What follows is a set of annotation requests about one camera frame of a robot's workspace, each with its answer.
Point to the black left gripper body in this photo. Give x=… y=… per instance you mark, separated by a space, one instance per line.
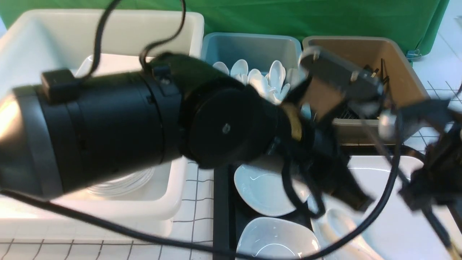
x=311 y=152

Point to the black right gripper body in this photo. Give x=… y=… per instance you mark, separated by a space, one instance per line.
x=439 y=181

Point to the white bowl tray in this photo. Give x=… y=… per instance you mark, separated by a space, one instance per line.
x=276 y=238
x=263 y=191

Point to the white ceramic soup spoon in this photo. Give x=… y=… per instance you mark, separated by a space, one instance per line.
x=336 y=224

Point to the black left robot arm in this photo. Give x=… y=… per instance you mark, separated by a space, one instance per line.
x=64 y=134

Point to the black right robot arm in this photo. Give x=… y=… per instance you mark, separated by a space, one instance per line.
x=358 y=88

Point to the pile of black chopsticks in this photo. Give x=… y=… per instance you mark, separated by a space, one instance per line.
x=375 y=107

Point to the pile of white spoons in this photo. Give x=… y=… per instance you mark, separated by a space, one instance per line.
x=273 y=85

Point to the black serving tray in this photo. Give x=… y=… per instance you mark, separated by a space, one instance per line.
x=231 y=213

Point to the teal plastic bin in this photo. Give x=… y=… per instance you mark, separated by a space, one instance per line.
x=260 y=51

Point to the white grid tablecloth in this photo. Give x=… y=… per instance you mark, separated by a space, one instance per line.
x=30 y=234

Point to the brown plastic bin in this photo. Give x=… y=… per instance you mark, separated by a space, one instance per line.
x=378 y=53

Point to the green cloth backdrop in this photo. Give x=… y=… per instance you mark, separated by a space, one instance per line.
x=412 y=24

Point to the stack of white bowls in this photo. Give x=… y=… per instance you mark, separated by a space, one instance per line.
x=122 y=186

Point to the stack of white square plates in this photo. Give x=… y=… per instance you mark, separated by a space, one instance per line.
x=109 y=64

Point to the large white plastic tub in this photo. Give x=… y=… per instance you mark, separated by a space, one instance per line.
x=161 y=194

